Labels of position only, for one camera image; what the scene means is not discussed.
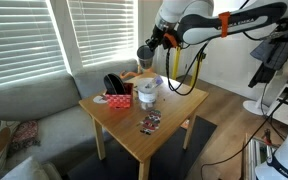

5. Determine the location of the white window blind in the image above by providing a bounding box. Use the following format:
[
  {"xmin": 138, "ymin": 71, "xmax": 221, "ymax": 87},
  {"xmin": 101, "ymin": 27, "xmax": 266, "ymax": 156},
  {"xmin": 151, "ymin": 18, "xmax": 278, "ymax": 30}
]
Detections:
[
  {"xmin": 67, "ymin": 0, "xmax": 136, "ymax": 67},
  {"xmin": 0, "ymin": 0, "xmax": 67, "ymax": 89}
]

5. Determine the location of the red paisley cushion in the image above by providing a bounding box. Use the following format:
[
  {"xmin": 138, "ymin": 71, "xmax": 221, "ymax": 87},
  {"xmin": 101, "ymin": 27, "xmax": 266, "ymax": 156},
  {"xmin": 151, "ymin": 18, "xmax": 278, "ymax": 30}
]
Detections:
[{"xmin": 8, "ymin": 120, "xmax": 42, "ymax": 156}]

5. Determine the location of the small shiny packet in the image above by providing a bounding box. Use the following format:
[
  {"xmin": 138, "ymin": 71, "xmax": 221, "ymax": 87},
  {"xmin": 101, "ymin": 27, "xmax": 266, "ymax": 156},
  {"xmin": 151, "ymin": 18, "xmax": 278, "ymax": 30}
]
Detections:
[{"xmin": 144, "ymin": 75, "xmax": 164, "ymax": 90}]

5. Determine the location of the grey sofa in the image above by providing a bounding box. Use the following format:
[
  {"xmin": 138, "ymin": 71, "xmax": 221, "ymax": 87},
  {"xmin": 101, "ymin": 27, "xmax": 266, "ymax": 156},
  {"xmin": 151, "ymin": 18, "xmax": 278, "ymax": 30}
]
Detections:
[{"xmin": 0, "ymin": 59, "xmax": 139, "ymax": 176}]

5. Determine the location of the small round white sticker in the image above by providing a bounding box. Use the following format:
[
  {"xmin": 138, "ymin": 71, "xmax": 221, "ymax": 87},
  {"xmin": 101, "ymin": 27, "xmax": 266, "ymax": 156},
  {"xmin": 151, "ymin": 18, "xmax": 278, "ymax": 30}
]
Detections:
[{"xmin": 92, "ymin": 94, "xmax": 108, "ymax": 105}]

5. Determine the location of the orange octopus plush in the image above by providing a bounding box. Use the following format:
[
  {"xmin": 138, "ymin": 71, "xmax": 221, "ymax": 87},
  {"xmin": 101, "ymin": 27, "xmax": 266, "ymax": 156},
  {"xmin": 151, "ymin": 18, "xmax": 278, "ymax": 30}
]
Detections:
[{"xmin": 119, "ymin": 64, "xmax": 153, "ymax": 81}]

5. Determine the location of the dark rug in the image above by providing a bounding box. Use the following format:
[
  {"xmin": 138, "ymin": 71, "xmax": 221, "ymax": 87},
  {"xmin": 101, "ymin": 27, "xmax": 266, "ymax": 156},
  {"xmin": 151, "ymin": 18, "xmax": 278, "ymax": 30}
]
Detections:
[{"xmin": 67, "ymin": 114, "xmax": 218, "ymax": 180}]

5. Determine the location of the wooden table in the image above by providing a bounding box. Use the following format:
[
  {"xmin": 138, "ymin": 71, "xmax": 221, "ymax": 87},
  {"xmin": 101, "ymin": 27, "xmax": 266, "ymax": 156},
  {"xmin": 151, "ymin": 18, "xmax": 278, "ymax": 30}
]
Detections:
[{"xmin": 78, "ymin": 72, "xmax": 209, "ymax": 180}]

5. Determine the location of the metal framed rack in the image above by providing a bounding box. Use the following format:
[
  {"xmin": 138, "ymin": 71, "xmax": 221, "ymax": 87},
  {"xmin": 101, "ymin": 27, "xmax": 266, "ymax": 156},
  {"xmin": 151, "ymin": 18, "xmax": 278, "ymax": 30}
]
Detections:
[{"xmin": 243, "ymin": 133, "xmax": 280, "ymax": 180}]

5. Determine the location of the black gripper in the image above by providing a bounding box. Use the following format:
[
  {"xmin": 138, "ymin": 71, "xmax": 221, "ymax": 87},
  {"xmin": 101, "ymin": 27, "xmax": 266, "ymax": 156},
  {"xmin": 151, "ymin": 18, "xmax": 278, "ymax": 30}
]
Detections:
[{"xmin": 145, "ymin": 24, "xmax": 169, "ymax": 53}]

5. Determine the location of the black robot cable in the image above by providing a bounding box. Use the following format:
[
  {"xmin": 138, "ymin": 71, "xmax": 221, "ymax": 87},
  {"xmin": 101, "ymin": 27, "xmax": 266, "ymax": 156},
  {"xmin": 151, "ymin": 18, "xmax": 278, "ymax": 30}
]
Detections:
[{"xmin": 164, "ymin": 41, "xmax": 209, "ymax": 98}]

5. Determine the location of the clear plastic cup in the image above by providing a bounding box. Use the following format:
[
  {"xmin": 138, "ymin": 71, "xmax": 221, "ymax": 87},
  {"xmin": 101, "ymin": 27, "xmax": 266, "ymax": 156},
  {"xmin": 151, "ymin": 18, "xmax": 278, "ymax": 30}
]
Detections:
[{"xmin": 136, "ymin": 77, "xmax": 160, "ymax": 111}]

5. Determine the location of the orange cable strap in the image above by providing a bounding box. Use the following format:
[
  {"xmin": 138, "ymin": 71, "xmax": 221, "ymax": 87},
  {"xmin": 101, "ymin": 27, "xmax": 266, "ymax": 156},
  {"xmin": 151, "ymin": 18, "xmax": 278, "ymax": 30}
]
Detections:
[
  {"xmin": 218, "ymin": 11, "xmax": 232, "ymax": 38},
  {"xmin": 163, "ymin": 32, "xmax": 179, "ymax": 48}
]

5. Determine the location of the white floor stand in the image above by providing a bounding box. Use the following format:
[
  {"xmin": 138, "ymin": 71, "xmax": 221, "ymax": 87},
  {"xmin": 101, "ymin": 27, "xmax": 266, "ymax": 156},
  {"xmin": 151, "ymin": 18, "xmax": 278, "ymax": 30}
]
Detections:
[{"xmin": 243, "ymin": 84, "xmax": 272, "ymax": 117}]

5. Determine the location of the red patterned box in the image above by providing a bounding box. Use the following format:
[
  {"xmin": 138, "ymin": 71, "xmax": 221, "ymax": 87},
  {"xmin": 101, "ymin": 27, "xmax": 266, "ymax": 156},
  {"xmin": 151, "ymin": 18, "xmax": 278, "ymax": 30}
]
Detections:
[{"xmin": 104, "ymin": 83, "xmax": 134, "ymax": 110}]

